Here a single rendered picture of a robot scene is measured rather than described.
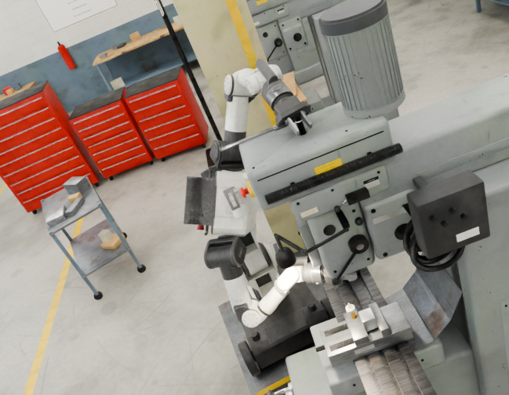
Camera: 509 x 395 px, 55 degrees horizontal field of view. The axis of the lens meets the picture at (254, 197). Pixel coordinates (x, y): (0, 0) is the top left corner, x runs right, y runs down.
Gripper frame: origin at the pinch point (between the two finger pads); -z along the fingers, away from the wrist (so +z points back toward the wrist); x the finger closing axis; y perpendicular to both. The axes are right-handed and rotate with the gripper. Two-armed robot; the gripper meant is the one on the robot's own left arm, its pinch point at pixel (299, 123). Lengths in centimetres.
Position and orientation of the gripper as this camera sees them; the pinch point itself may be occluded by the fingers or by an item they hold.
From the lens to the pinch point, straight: 160.5
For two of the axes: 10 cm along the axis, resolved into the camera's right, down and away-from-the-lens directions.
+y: -1.1, -4.8, -8.7
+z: -4.8, -7.4, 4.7
